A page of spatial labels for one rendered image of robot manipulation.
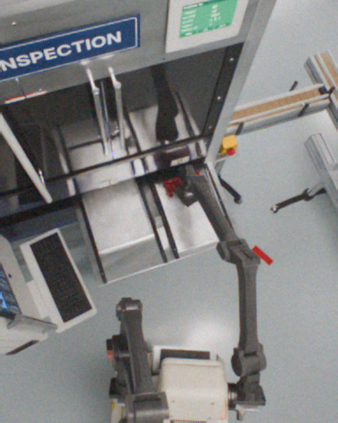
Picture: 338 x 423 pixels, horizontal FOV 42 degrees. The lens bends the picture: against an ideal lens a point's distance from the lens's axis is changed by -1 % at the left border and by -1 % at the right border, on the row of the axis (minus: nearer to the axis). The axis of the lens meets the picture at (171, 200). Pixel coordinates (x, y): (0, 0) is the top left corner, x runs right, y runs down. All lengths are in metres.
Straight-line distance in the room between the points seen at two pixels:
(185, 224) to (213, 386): 0.83
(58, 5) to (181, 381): 1.12
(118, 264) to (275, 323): 1.33
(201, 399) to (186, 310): 1.44
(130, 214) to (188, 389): 0.90
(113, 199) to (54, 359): 1.21
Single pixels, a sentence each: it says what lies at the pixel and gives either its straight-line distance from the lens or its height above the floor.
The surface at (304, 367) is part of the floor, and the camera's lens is 3.03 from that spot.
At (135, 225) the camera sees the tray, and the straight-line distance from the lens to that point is 2.04.
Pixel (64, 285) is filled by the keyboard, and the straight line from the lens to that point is 2.08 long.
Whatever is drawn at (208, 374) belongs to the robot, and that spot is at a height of 1.35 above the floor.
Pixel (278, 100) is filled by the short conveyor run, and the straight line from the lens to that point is 2.37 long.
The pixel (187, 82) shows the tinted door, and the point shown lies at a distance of 1.45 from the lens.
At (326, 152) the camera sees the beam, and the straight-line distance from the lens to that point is 2.76.
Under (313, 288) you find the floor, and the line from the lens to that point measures 3.09.
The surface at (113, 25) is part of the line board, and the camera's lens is 1.11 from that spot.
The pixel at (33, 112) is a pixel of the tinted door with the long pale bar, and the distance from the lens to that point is 1.35.
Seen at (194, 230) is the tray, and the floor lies 0.88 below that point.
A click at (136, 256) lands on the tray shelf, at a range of 2.01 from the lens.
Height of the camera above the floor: 2.85
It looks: 71 degrees down
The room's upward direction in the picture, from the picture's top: 12 degrees clockwise
